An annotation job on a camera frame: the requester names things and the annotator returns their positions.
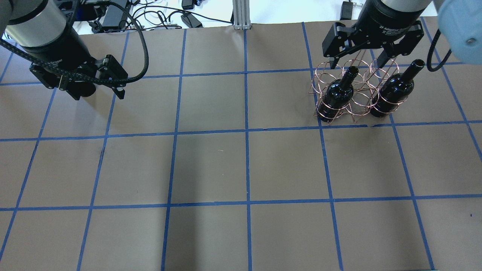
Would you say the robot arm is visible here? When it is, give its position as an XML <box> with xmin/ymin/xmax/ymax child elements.
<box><xmin>1</xmin><ymin>0</ymin><xmax>128</xmax><ymax>100</ymax></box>
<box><xmin>322</xmin><ymin>0</ymin><xmax>482</xmax><ymax>69</ymax></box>

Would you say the black power adapter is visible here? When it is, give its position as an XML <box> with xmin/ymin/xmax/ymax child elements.
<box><xmin>101</xmin><ymin>5</ymin><xmax>128</xmax><ymax>32</ymax></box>

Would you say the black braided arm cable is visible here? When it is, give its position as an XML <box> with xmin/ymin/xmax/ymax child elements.
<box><xmin>0</xmin><ymin>0</ymin><xmax>149</xmax><ymax>85</ymax></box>

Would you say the dark wine bottle in basket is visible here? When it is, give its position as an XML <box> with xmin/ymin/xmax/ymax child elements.
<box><xmin>317</xmin><ymin>66</ymin><xmax>359</xmax><ymax>122</ymax></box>

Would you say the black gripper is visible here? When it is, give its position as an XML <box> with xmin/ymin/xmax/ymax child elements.
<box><xmin>322</xmin><ymin>0</ymin><xmax>424</xmax><ymax>69</ymax></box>
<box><xmin>29</xmin><ymin>27</ymin><xmax>128</xmax><ymax>100</ymax></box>

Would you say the aluminium frame post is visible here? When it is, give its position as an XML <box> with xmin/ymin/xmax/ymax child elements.
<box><xmin>232</xmin><ymin>0</ymin><xmax>252</xmax><ymax>30</ymax></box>

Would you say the copper wire wine basket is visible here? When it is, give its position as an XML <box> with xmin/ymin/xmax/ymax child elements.
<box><xmin>309</xmin><ymin>51</ymin><xmax>409</xmax><ymax>125</ymax></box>

